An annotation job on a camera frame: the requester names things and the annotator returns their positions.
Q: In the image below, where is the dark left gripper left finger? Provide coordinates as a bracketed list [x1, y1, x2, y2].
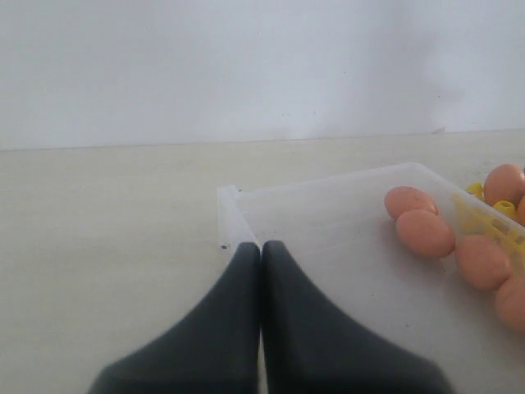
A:
[89, 243, 261, 394]

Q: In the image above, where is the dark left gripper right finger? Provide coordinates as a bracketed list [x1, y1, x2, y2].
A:
[261, 241, 450, 393]

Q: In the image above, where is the brown egg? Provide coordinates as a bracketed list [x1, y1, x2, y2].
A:
[384, 186, 438, 220]
[483, 163, 524, 206]
[395, 210, 456, 259]
[455, 234, 513, 291]
[516, 196, 525, 227]
[495, 275, 524, 333]

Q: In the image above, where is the clear plastic box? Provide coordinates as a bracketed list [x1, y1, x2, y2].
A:
[217, 163, 524, 393]

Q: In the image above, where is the yellow plastic egg tray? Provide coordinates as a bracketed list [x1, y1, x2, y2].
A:
[451, 183, 524, 273]

